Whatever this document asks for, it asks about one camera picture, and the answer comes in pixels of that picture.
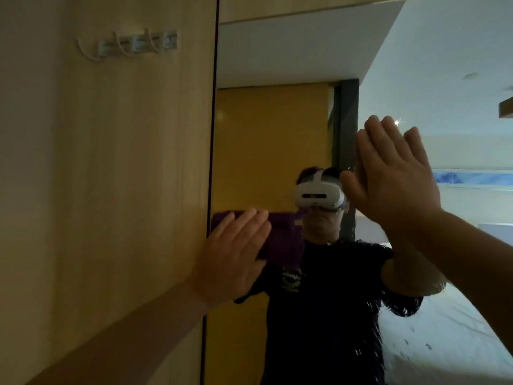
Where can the person's left hand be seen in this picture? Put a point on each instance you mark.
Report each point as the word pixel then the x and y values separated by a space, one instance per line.
pixel 224 268

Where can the person's right hand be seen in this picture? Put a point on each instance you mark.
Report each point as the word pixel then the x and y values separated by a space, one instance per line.
pixel 394 188

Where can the person's left fingers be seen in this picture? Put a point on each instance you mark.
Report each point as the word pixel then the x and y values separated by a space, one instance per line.
pixel 242 234

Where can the person's right thumb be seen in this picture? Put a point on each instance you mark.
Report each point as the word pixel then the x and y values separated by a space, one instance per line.
pixel 352 188

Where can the person's right middle finger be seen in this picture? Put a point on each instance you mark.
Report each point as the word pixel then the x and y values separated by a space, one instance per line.
pixel 380 142

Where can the person's right little finger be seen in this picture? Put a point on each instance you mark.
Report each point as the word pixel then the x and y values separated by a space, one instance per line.
pixel 417 150

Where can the purple cleaning cloth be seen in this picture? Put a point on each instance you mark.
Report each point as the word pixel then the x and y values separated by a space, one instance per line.
pixel 285 241

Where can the person's right forearm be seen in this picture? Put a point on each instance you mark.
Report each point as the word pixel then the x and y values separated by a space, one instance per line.
pixel 469 260

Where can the person's left forearm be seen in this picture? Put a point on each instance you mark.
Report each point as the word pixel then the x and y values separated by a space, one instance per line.
pixel 132 340

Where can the white head-worn headset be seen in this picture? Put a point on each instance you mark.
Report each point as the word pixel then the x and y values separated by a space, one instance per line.
pixel 316 194

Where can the yellow wooden door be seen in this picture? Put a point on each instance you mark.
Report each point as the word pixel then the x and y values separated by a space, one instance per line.
pixel 260 148

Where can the black printed t-shirt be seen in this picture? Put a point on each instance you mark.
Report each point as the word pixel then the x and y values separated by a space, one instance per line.
pixel 320 316

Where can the dark door frame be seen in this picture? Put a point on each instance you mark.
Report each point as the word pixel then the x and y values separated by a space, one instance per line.
pixel 346 128

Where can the large wall mirror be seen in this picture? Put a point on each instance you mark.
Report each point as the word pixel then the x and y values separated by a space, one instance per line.
pixel 276 56

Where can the white wall hook rack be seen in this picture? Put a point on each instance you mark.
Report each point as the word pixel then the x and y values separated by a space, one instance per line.
pixel 136 43

